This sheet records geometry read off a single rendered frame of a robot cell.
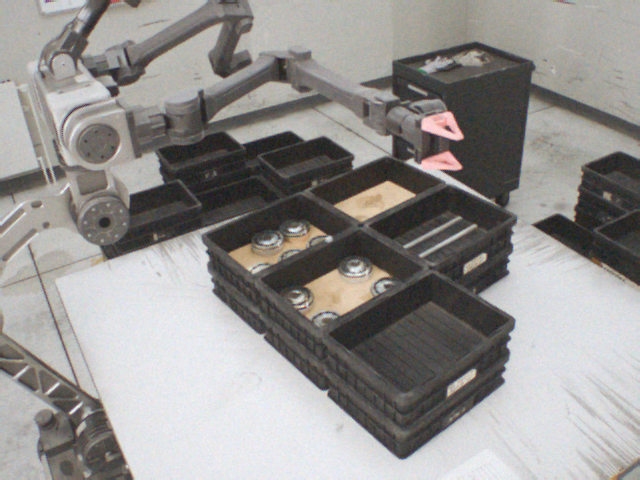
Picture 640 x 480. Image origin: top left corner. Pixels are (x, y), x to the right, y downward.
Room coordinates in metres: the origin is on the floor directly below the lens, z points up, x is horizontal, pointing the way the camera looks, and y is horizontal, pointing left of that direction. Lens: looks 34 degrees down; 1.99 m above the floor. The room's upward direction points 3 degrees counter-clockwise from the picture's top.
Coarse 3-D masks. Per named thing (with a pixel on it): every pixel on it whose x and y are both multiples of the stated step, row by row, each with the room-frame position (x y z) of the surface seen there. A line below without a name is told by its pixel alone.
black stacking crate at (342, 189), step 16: (384, 160) 2.12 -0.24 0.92; (352, 176) 2.03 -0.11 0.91; (368, 176) 2.07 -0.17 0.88; (384, 176) 2.12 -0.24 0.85; (400, 176) 2.08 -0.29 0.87; (416, 176) 2.01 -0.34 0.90; (320, 192) 1.94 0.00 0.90; (336, 192) 1.98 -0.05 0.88; (352, 192) 2.02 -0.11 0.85; (416, 192) 2.01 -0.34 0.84
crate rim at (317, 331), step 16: (336, 240) 1.60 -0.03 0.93; (384, 240) 1.58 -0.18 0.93; (304, 256) 1.52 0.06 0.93; (272, 272) 1.46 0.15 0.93; (416, 272) 1.41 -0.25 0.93; (256, 288) 1.41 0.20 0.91; (288, 304) 1.31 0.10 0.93; (368, 304) 1.29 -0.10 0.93; (304, 320) 1.24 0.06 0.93; (336, 320) 1.23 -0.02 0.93; (320, 336) 1.20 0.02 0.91
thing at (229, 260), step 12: (276, 204) 1.83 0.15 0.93; (324, 204) 1.81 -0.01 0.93; (252, 216) 1.77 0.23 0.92; (336, 216) 1.74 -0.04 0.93; (216, 228) 1.70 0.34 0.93; (348, 228) 1.66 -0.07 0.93; (204, 240) 1.64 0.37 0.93; (324, 240) 1.60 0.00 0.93; (216, 252) 1.59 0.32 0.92; (300, 252) 1.54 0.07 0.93; (228, 264) 1.53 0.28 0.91; (240, 264) 1.50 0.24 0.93; (276, 264) 1.49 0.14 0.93; (252, 276) 1.44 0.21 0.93
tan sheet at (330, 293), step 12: (324, 276) 1.55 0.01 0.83; (336, 276) 1.55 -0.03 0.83; (384, 276) 1.54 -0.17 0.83; (312, 288) 1.50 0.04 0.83; (324, 288) 1.50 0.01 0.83; (336, 288) 1.49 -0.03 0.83; (348, 288) 1.49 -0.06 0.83; (360, 288) 1.49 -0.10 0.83; (324, 300) 1.44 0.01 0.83; (336, 300) 1.44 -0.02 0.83; (348, 300) 1.43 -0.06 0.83; (360, 300) 1.43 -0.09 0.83; (312, 312) 1.39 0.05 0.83
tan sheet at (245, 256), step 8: (312, 232) 1.80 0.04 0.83; (320, 232) 1.80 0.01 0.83; (240, 248) 1.73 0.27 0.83; (248, 248) 1.73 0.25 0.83; (288, 248) 1.72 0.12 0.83; (296, 248) 1.71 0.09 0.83; (304, 248) 1.71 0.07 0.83; (232, 256) 1.69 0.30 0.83; (240, 256) 1.69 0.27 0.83; (248, 256) 1.68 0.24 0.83; (256, 256) 1.68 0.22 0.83; (264, 256) 1.68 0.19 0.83; (272, 256) 1.68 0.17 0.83; (248, 264) 1.64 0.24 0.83
